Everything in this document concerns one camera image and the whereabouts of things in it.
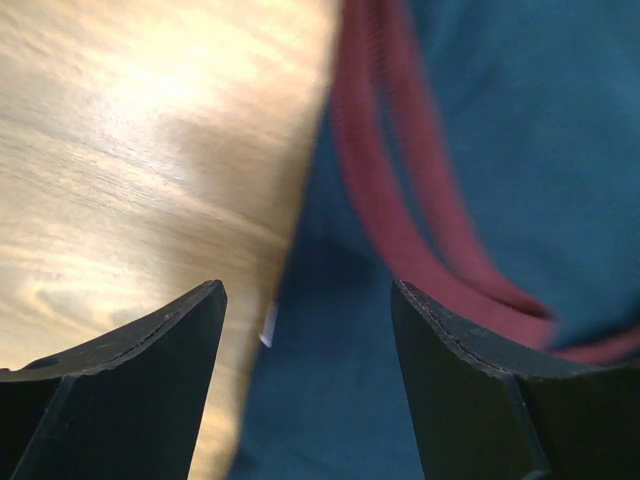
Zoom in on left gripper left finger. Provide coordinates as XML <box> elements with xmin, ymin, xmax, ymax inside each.
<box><xmin>1</xmin><ymin>281</ymin><xmax>227</xmax><ymax>480</ymax></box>

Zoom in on navy tank top maroon trim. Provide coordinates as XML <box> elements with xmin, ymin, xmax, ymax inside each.
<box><xmin>229</xmin><ymin>1</ymin><xmax>639</xmax><ymax>479</ymax></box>

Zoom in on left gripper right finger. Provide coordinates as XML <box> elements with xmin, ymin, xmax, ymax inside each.
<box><xmin>391</xmin><ymin>282</ymin><xmax>639</xmax><ymax>479</ymax></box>

